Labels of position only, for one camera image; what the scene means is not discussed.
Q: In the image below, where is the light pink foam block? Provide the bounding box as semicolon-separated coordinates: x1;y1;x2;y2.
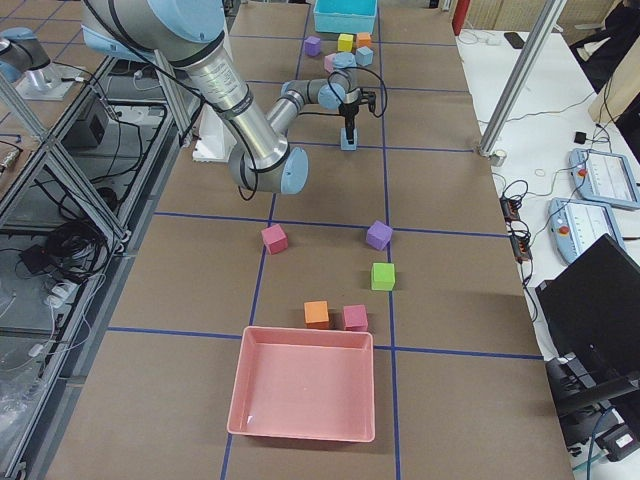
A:
323;53;336;73

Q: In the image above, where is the purple foam block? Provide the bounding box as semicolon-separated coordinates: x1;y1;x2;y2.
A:
303;35;322;57
366;220;393;251

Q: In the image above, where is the black smartphone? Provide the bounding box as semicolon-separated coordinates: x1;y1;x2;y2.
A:
504;31;525;50

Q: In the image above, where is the blue foam block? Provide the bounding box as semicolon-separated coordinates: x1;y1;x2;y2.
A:
340;129;358;151
355;46;374;67

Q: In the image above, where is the black power strip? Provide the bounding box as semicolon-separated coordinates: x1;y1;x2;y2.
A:
500;197;533;264

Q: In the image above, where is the light blue plastic bin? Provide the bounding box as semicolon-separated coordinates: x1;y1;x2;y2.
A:
313;0;378;34

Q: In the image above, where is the purple foam block left side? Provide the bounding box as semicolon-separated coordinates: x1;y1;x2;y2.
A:
303;35;322;57

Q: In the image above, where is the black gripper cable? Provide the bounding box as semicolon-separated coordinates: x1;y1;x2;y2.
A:
327;65;389;120

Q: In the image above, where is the green foam block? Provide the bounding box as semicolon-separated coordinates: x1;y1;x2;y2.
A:
371;262;396;291

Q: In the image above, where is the purple foam block right side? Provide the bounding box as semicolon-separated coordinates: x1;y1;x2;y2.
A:
366;220;393;251

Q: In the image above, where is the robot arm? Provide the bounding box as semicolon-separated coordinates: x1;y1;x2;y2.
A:
82;1;376;195
1;27;51;83

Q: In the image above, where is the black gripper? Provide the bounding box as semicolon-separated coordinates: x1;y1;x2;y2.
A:
338;88;376;145

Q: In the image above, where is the orange foam block left side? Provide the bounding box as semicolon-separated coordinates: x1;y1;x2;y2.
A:
355;32;372;49

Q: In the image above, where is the teach pendant near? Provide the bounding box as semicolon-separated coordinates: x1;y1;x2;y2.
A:
548;197;625;264

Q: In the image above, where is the yellow foam block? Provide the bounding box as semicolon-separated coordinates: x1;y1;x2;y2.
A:
336;33;354;52

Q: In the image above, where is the teach pendant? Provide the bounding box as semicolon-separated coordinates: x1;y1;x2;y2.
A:
548;197;625;264
568;149;639;210

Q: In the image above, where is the magenta foam block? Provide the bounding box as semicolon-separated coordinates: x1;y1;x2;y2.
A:
342;304;369;332

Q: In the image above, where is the pink plastic bin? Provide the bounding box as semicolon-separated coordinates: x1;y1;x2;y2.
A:
227;326;376;443

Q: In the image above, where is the crimson foam block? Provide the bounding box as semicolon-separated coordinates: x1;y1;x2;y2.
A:
261;224;288;255

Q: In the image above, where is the aluminium frame post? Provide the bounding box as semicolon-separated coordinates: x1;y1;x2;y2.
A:
477;0;567;157

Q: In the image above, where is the orange foam block right side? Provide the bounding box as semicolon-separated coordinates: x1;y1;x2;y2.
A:
304;300;330;330

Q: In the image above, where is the orange foam block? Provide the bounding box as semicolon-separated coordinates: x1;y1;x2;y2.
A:
304;300;330;330
355;32;372;49

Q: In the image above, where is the teach pendant far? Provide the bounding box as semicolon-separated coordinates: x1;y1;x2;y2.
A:
568;149;639;210

